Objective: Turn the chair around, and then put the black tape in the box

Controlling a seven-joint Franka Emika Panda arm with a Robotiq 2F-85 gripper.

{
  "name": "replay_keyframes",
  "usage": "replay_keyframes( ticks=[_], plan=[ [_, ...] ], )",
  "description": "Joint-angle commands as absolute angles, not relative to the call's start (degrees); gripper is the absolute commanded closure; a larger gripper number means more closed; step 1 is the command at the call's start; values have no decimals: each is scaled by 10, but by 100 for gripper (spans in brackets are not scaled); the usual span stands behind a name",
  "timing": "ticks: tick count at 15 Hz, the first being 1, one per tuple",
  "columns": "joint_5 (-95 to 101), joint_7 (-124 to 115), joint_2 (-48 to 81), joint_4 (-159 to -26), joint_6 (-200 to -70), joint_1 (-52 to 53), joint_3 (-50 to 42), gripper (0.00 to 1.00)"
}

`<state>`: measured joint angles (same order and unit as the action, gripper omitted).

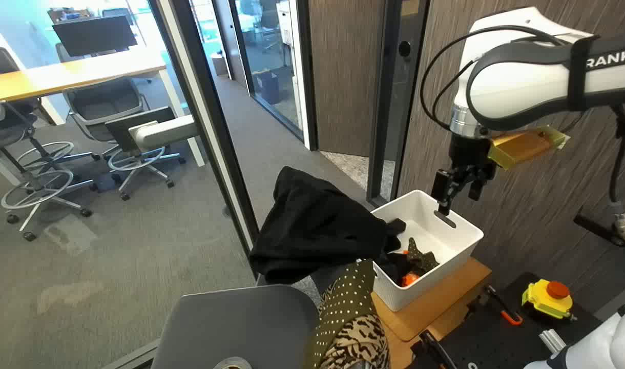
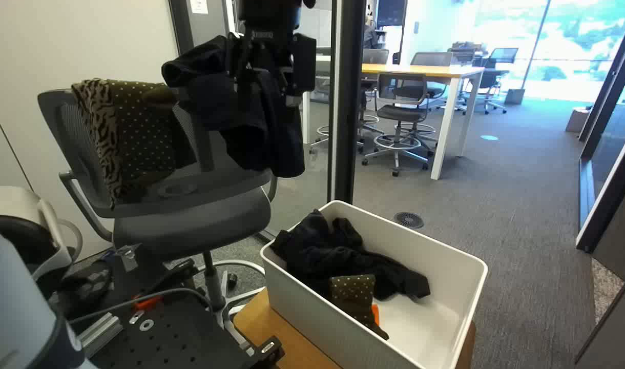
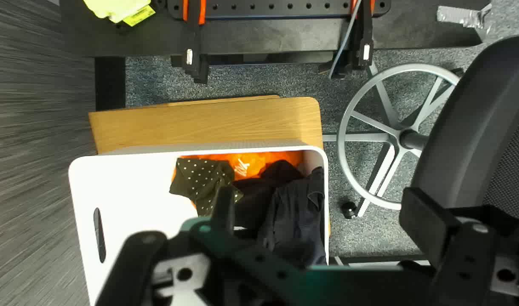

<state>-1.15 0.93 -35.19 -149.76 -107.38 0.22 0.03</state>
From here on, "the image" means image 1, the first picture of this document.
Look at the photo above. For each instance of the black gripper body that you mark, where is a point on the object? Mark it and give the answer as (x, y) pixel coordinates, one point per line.
(468, 162)

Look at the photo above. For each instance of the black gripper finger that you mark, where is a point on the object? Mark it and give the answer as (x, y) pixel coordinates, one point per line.
(477, 189)
(445, 200)

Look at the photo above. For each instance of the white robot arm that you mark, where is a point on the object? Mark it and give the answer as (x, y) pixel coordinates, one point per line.
(516, 68)

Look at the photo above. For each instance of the white plastic box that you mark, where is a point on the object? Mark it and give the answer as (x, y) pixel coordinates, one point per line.
(452, 238)

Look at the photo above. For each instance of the black clothes in box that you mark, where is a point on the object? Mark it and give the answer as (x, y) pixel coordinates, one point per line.
(408, 265)

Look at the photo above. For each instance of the grey mesh office chair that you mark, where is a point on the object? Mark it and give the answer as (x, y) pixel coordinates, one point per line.
(105, 114)

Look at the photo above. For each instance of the grey office stool chair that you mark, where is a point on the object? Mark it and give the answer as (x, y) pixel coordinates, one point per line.
(41, 166)

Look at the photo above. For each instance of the wooden stool top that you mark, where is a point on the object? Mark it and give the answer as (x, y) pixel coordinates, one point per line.
(439, 309)

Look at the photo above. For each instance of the black jacket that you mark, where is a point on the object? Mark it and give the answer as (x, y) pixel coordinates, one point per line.
(312, 224)

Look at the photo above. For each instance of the yellow emergency stop button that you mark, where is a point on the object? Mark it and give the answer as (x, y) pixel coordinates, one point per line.
(550, 297)

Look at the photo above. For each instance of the olive dotted cloth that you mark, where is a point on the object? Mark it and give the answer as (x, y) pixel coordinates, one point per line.
(350, 333)

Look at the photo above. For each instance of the black computer monitor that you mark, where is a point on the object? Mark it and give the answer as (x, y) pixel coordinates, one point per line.
(96, 36)

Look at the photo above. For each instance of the wooden office desk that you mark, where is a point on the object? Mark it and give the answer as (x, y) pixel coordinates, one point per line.
(60, 78)

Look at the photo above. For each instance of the amber wrist camera box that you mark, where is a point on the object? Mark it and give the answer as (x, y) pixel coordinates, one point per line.
(516, 148)

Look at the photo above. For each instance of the orange handled tool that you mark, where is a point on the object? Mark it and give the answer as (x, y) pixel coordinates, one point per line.
(507, 312)

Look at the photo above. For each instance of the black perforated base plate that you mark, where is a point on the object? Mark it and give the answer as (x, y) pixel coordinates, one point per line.
(488, 340)

